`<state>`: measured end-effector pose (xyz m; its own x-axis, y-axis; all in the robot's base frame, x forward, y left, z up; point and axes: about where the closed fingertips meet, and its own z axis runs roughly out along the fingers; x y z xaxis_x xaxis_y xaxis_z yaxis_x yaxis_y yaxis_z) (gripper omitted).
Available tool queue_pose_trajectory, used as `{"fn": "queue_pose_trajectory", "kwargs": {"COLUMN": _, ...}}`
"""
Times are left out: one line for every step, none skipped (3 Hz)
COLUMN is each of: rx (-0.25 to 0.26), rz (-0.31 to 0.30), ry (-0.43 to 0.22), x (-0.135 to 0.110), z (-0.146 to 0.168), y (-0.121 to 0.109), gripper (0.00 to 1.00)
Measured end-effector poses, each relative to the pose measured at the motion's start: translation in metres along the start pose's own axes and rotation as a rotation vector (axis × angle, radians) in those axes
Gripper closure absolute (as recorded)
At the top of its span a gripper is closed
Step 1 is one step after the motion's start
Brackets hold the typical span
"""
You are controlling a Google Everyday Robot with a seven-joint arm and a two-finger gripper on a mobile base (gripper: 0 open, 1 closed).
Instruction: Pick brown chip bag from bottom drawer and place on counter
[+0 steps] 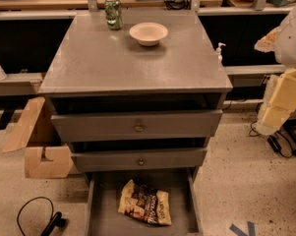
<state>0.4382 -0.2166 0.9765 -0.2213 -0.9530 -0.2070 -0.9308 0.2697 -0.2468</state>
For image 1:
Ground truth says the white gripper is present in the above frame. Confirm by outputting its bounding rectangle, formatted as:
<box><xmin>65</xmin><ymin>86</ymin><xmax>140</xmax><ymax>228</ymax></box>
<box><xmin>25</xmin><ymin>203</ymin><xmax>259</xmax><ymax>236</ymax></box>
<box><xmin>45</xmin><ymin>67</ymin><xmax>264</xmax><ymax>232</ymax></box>
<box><xmin>254</xmin><ymin>5</ymin><xmax>296</xmax><ymax>136</ymax></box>

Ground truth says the brown chip bag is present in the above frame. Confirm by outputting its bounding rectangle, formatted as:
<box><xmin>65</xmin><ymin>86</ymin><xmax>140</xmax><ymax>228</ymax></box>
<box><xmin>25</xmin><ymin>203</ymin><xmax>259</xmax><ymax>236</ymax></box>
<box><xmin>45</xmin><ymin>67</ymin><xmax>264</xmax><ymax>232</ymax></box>
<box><xmin>118</xmin><ymin>180</ymin><xmax>172</xmax><ymax>226</ymax></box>

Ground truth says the grey top drawer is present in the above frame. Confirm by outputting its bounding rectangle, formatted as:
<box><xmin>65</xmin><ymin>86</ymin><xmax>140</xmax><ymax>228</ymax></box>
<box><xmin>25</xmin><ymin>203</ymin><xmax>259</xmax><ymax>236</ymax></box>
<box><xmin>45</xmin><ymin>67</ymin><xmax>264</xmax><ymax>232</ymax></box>
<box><xmin>51</xmin><ymin>110</ymin><xmax>222</xmax><ymax>143</ymax></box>

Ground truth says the grey drawer cabinet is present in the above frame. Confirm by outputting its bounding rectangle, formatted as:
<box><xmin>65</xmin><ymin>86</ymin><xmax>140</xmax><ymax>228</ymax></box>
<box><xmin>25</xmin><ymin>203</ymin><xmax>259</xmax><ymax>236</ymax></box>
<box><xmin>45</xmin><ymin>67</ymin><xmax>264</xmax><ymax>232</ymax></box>
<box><xmin>38</xmin><ymin>13</ymin><xmax>234</xmax><ymax>236</ymax></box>

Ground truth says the grey bottom drawer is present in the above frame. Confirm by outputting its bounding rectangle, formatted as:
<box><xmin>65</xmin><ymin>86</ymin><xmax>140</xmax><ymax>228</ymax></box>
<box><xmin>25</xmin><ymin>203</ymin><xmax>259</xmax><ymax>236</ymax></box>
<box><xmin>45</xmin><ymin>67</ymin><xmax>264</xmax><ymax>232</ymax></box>
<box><xmin>85</xmin><ymin>169</ymin><xmax>203</xmax><ymax>236</ymax></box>

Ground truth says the white pump bottle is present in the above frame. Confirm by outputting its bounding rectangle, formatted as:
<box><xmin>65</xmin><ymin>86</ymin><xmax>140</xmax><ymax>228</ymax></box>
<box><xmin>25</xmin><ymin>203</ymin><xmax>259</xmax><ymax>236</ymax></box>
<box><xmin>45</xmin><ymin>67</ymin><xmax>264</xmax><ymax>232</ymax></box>
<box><xmin>215</xmin><ymin>42</ymin><xmax>226</xmax><ymax>63</ymax></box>

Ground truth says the white paper bowl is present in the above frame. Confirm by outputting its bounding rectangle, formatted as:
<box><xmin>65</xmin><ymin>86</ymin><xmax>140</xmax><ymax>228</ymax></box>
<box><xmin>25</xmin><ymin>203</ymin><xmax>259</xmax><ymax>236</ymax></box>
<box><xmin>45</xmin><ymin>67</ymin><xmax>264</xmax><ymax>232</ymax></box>
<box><xmin>129</xmin><ymin>23</ymin><xmax>168</xmax><ymax>46</ymax></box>

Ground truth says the blue tape mark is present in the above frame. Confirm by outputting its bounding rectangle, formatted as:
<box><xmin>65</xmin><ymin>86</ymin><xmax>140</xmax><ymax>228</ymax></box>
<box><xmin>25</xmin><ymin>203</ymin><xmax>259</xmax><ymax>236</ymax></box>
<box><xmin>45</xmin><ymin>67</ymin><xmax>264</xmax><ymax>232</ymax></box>
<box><xmin>228</xmin><ymin>221</ymin><xmax>257</xmax><ymax>236</ymax></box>

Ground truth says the green soda can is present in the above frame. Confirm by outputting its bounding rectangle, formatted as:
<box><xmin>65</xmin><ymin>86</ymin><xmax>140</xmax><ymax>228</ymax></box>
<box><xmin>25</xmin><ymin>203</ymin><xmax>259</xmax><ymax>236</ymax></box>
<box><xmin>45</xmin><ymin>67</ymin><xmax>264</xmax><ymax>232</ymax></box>
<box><xmin>104</xmin><ymin>0</ymin><xmax>123</xmax><ymax>30</ymax></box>

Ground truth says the cardboard box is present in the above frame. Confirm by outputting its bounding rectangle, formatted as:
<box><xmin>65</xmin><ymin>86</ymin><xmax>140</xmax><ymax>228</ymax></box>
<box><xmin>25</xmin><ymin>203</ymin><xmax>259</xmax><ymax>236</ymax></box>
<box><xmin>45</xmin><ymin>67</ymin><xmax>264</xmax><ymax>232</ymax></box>
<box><xmin>2</xmin><ymin>96</ymin><xmax>79</xmax><ymax>179</ymax></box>

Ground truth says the black floor cable right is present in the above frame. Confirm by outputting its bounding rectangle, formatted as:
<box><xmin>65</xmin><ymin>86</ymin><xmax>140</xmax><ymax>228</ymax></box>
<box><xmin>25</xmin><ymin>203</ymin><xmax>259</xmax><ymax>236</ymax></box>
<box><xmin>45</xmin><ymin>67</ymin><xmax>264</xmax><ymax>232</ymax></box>
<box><xmin>248</xmin><ymin>115</ymin><xmax>296</xmax><ymax>159</ymax></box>

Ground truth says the black floor cable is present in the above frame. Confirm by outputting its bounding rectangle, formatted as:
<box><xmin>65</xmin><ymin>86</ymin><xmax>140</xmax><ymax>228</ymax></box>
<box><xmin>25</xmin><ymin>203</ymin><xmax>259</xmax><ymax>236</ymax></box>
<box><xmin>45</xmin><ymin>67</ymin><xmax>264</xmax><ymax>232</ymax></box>
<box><xmin>248</xmin><ymin>115</ymin><xmax>296</xmax><ymax>159</ymax></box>
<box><xmin>16</xmin><ymin>196</ymin><xmax>68</xmax><ymax>236</ymax></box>

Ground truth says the black floor cable left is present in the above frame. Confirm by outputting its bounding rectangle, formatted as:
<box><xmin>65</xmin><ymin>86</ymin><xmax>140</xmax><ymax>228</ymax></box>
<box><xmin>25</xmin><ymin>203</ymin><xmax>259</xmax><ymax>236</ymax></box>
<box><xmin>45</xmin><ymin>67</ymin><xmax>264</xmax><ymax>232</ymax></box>
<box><xmin>16</xmin><ymin>196</ymin><xmax>68</xmax><ymax>236</ymax></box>

